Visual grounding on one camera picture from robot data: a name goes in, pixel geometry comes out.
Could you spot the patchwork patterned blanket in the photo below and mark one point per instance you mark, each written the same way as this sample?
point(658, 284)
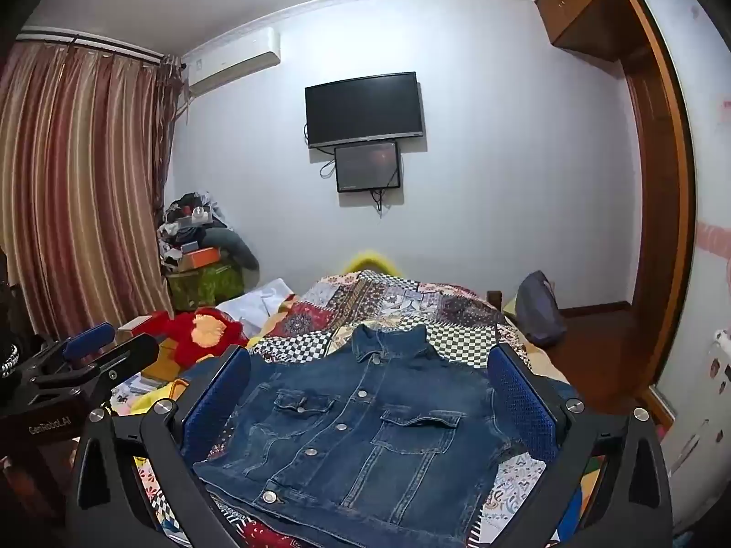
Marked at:
point(457, 308)

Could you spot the small white box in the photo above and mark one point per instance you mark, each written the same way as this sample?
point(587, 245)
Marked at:
point(134, 325)

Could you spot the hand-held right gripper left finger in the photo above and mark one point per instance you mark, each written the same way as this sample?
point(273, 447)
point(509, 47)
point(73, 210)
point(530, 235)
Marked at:
point(220, 388)

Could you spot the white sliding door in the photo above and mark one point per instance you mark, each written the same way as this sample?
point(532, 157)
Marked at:
point(708, 211)

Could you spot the pile of clothes and clutter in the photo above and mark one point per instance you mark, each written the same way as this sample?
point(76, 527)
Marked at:
point(200, 222)

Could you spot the small black wall monitor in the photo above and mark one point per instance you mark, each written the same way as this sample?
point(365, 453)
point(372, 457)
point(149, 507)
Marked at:
point(367, 166)

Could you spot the green patterned box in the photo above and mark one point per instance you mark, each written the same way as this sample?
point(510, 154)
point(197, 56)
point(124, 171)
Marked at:
point(208, 285)

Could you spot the brown wooden wardrobe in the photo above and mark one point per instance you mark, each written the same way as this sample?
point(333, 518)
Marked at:
point(657, 182)

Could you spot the dark blue bag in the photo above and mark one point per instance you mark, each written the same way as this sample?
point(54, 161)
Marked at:
point(539, 311)

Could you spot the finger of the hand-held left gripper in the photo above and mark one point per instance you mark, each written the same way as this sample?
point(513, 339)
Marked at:
point(88, 339)
point(134, 351)

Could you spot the yellow round object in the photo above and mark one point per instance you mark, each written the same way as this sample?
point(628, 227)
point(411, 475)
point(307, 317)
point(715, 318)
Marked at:
point(371, 260)

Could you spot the red plush toy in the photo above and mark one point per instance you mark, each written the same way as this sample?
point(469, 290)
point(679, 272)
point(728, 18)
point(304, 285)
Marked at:
point(171, 334)

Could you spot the white air conditioner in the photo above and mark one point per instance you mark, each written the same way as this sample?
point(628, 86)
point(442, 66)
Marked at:
point(234, 63)

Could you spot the blue denim jacket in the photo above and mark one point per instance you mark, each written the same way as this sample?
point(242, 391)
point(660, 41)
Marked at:
point(354, 411)

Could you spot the wooden bed post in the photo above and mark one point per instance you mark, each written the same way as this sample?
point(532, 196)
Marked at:
point(494, 299)

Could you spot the striped red beige curtain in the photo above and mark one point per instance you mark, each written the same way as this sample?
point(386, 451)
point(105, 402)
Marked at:
point(80, 182)

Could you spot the orange box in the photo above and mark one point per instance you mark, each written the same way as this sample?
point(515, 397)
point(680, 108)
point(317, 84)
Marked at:
point(200, 258)

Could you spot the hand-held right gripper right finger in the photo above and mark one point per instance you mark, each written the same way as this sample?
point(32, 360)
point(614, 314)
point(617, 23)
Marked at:
point(519, 397)

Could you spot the curtain rod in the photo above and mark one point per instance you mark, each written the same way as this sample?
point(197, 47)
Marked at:
point(97, 45)

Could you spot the black wall television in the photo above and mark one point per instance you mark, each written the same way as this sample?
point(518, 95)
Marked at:
point(364, 108)

